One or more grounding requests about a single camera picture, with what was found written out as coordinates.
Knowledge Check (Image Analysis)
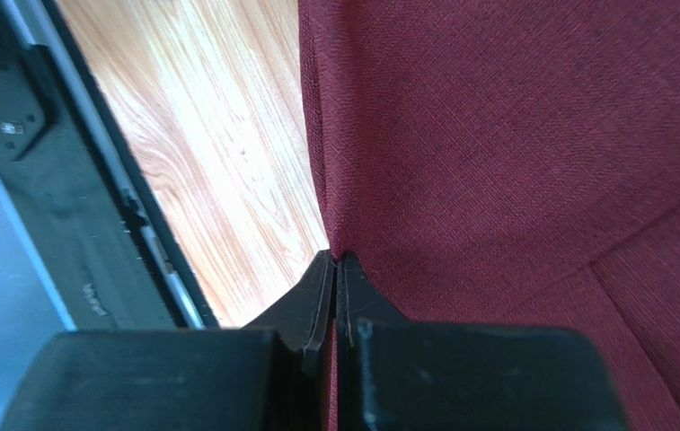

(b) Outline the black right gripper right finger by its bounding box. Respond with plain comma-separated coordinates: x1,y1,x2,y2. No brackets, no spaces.
337,253,629,430

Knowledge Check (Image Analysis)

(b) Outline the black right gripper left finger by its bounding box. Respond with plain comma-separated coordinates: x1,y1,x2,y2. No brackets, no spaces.
0,251,336,430

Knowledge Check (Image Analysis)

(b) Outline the dark red cloth napkin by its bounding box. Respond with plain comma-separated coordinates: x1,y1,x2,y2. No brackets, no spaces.
298,1,680,430

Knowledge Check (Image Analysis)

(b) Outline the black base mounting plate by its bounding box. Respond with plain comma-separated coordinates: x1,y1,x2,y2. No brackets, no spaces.
0,1,217,330

